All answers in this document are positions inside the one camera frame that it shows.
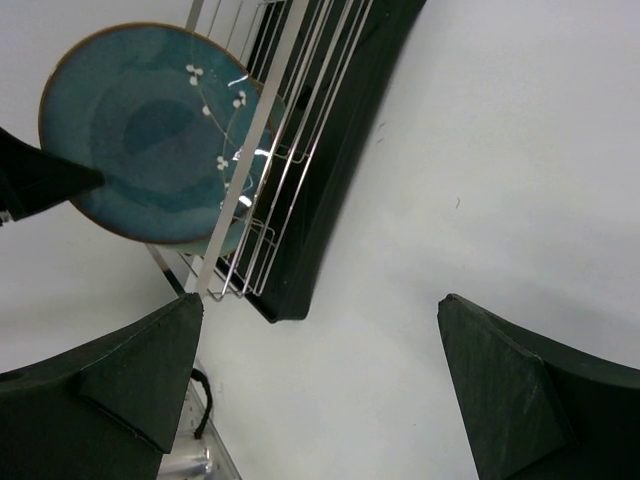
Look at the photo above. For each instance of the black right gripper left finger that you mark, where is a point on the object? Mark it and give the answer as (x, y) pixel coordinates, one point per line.
(100, 390)

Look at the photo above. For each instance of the dark teal round plate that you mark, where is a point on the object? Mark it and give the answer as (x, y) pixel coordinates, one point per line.
(162, 113)

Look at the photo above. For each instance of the black drip tray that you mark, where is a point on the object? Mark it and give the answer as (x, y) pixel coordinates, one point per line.
(341, 65)

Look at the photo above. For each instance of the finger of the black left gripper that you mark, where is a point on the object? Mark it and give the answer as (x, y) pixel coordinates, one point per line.
(33, 181)

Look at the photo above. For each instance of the metal wire dish rack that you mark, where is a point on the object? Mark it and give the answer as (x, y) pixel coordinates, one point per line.
(262, 34)

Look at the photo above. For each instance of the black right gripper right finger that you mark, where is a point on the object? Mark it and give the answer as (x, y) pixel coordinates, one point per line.
(534, 408)

